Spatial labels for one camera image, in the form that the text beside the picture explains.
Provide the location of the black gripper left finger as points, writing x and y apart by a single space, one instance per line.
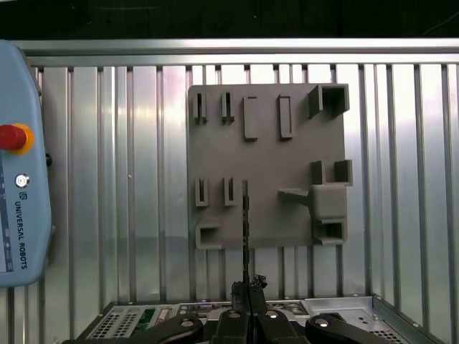
231 329

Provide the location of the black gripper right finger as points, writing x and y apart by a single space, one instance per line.
272 329

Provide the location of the dark RAM stick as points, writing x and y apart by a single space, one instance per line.
246 222

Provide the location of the black PC case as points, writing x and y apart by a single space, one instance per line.
118 309

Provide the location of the grey parts rack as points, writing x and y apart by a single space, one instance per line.
265 161

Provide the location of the pale blue teach pendant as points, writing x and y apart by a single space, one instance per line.
25 215

